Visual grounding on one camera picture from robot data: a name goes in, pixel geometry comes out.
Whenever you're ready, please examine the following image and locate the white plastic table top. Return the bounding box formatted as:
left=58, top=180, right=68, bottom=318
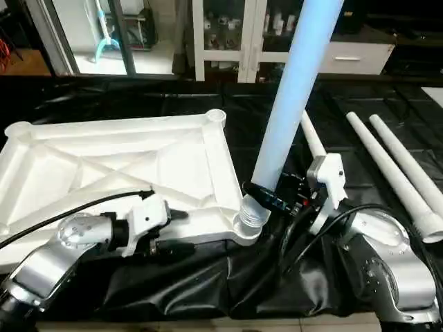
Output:
left=0, top=109, right=264, bottom=268

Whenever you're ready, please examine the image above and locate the white plastic table leg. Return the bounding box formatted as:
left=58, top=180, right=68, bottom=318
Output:
left=235, top=0, right=345, bottom=230
left=345, top=111, right=443, bottom=245
left=298, top=109, right=328, bottom=159
left=368, top=113, right=443, bottom=203

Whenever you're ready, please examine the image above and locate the black work mat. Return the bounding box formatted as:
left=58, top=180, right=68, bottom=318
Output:
left=0, top=73, right=443, bottom=322

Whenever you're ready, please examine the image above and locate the white glass door cabinet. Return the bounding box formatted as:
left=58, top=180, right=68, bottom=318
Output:
left=191, top=0, right=306, bottom=84

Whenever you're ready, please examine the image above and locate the teal and white mop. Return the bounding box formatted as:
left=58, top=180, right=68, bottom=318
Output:
left=93, top=0, right=123, bottom=65

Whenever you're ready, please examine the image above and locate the black slanted pole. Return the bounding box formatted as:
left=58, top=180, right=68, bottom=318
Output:
left=107, top=0, right=138, bottom=76

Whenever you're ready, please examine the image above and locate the black storage crate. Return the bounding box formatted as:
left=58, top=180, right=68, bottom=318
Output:
left=122, top=6, right=157, bottom=51

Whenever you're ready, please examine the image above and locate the black low shelf unit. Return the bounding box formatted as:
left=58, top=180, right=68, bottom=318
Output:
left=332, top=0, right=443, bottom=77

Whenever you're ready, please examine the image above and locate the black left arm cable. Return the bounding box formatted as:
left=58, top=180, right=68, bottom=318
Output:
left=0, top=190, right=155, bottom=250

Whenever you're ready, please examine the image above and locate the white drawer unit with handle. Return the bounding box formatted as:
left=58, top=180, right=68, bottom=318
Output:
left=317, top=41, right=397, bottom=76

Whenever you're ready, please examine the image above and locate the red wire rack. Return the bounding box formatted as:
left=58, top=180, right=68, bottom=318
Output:
left=0, top=36, right=12, bottom=68

